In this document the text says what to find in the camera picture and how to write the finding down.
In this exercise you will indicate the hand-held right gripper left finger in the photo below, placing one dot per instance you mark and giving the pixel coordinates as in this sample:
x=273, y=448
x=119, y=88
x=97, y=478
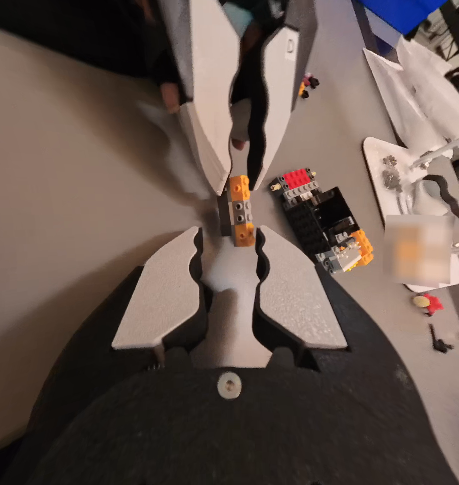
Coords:
x=161, y=295

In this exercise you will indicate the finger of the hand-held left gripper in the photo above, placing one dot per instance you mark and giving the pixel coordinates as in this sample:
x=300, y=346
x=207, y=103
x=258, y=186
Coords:
x=286, y=75
x=206, y=94

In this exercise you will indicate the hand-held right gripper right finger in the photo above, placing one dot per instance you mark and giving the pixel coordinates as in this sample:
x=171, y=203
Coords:
x=297, y=299

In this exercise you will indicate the orange grey toy brick assembly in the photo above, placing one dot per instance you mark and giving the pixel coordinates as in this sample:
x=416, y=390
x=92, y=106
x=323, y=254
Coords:
x=241, y=216

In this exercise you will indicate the person's left forearm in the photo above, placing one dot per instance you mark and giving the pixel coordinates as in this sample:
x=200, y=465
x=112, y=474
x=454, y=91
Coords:
x=81, y=30

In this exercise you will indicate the person's left hand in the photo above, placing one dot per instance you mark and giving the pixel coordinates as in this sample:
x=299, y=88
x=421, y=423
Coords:
x=169, y=99

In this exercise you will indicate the small pink black toy pieces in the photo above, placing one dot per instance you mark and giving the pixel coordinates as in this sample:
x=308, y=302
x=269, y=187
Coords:
x=309, y=81

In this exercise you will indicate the toy brick car model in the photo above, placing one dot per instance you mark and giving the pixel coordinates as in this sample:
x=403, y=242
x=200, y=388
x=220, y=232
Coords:
x=320, y=223

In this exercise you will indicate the blue plastic bin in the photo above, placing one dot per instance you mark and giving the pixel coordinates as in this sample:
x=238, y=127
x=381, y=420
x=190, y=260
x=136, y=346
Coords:
x=396, y=11

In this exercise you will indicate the white rounded board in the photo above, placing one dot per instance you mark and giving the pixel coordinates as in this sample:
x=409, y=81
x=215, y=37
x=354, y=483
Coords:
x=373, y=170

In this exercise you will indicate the red toy minifigure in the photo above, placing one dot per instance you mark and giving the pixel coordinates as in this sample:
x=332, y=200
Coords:
x=434, y=303

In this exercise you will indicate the crumpled white paper bags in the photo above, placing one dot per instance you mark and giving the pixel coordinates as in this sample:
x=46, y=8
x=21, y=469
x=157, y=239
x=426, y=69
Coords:
x=422, y=98

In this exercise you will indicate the clear bag of dark parts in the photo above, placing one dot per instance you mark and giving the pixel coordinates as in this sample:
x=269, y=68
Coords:
x=390, y=178

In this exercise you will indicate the black toy wrench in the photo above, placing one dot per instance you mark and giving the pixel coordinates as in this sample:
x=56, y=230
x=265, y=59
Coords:
x=437, y=341

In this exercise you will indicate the grey black-edged holder wedge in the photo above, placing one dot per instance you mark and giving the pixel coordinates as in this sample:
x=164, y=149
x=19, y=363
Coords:
x=426, y=193

